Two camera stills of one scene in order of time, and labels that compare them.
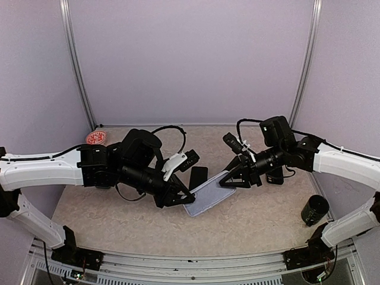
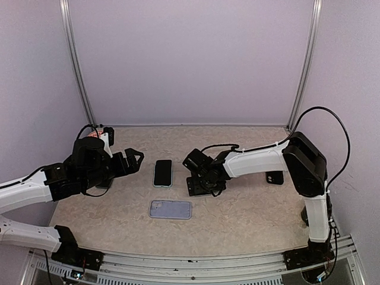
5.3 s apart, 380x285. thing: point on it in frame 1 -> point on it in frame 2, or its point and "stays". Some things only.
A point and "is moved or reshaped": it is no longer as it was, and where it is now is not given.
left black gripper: x=165 y=198 -> x=123 y=170
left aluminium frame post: x=73 y=50 stays
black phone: x=199 y=175 is moved or reshaped
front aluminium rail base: x=259 y=268 stays
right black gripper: x=249 y=171 -> x=195 y=187
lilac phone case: x=209 y=195 -> x=170 y=209
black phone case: x=275 y=176 stays
